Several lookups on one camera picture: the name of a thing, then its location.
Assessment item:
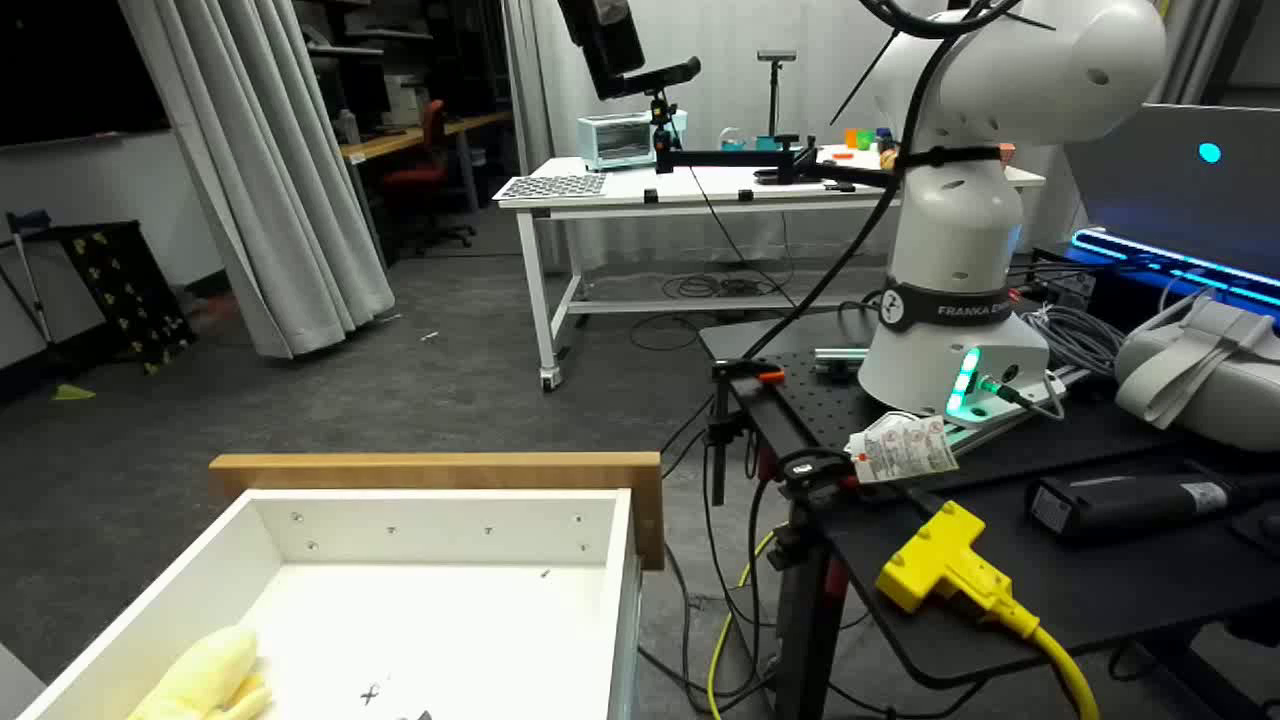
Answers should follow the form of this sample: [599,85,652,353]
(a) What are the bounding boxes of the black stereo camera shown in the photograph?
[592,56,702,105]

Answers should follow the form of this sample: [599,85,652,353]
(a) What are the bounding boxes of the black wall screen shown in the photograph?
[0,0,175,147]

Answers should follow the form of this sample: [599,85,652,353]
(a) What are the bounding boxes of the yellow power cable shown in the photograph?
[991,597,1103,720]

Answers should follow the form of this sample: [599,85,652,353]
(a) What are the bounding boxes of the wooden desk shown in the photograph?
[336,107,514,170]

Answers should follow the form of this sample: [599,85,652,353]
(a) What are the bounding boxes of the white grey VR headset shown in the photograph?
[1112,290,1280,455]

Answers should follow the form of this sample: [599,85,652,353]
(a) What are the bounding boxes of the black power brick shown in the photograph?
[1018,455,1264,543]

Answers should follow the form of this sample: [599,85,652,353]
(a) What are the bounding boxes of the white drawer with wooden front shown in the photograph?
[11,449,669,720]

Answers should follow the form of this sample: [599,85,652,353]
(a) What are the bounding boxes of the black clamp with orange tip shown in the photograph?
[702,357,793,512]

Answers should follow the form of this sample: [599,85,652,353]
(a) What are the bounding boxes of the grey cable bundle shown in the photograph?
[1016,296,1128,386]

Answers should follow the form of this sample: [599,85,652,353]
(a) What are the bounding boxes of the white metal table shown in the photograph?
[490,150,912,395]

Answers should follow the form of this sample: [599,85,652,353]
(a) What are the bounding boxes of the black robot table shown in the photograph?
[697,312,1280,720]

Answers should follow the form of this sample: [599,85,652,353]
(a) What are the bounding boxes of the white labelled packet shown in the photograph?
[840,408,965,488]

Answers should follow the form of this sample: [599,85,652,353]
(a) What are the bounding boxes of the red office chair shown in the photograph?
[377,92,481,250]

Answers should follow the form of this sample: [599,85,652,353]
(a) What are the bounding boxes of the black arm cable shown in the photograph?
[724,0,1057,375]

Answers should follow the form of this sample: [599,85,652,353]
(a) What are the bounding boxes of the thin yellow cable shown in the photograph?
[701,526,781,720]

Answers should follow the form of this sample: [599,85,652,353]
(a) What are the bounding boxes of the yellow power splitter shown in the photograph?
[870,497,1043,644]

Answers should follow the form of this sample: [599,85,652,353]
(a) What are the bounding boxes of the grey curtain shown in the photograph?
[117,0,399,364]

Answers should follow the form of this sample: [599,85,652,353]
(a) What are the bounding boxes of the pale green plush toy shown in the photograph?
[122,622,277,720]

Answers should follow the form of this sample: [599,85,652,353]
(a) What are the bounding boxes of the black perforated panel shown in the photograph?
[56,216,198,375]

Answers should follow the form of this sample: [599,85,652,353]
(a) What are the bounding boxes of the small teal white appliance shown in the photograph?
[577,107,693,175]

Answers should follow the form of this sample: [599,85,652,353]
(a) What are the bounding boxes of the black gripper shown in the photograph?
[554,0,646,98]

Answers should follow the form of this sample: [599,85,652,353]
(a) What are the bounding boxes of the colourful toy blocks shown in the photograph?
[835,123,901,155]

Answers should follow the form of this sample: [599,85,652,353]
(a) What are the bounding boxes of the grey laptop with blue light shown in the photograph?
[1065,98,1280,319]

